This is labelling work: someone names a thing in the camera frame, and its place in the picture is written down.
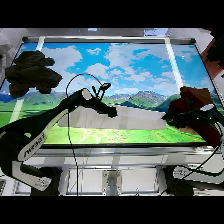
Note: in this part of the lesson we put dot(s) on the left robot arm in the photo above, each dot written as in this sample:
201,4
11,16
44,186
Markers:
35,125

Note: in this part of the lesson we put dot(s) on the light grey garment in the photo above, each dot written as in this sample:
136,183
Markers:
140,121

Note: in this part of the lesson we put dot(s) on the dark red garment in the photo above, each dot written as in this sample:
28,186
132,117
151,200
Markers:
195,95

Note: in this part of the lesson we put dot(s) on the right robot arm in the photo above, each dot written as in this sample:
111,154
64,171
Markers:
213,178

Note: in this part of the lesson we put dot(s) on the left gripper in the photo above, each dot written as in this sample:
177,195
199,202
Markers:
107,109

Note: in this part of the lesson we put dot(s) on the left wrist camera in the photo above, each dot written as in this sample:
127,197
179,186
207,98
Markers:
105,86

